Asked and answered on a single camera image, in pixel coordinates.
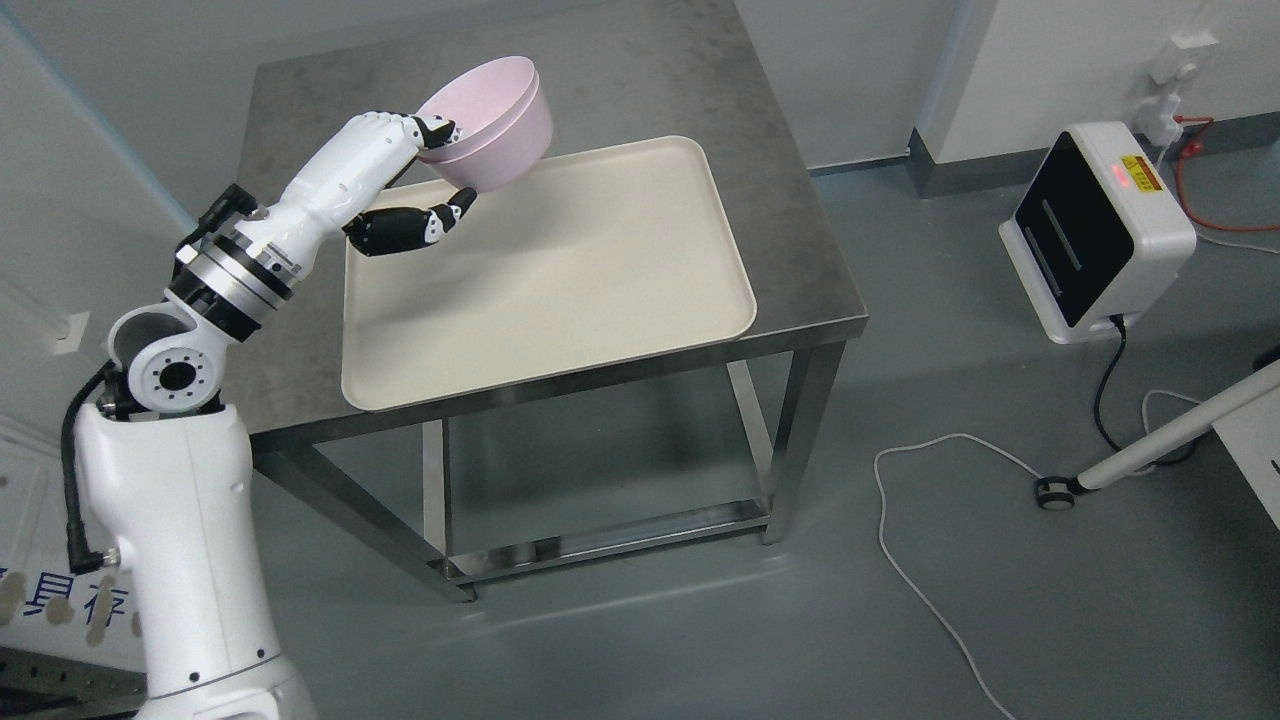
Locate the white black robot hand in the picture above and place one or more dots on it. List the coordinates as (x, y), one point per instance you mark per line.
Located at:
(340, 180)

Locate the pink bowl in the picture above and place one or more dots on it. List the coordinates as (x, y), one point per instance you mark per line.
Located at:
(519, 145)
(480, 103)

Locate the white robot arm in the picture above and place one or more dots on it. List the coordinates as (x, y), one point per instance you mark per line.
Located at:
(157, 481)

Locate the metal shelf rack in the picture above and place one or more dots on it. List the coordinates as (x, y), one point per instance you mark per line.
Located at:
(39, 686)

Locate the cream plastic tray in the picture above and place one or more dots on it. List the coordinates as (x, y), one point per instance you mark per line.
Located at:
(592, 259)

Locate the white black box device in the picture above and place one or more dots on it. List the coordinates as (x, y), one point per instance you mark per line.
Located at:
(1098, 237)

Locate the white desk leg with caster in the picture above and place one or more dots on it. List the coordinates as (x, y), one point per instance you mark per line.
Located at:
(1059, 493)

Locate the white perforated desk panel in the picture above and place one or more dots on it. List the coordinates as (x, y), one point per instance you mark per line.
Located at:
(1249, 427)

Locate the white wall switch box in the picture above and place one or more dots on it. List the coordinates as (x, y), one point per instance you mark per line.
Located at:
(68, 332)

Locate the wall power outlet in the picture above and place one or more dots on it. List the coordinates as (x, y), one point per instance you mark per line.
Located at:
(1181, 58)

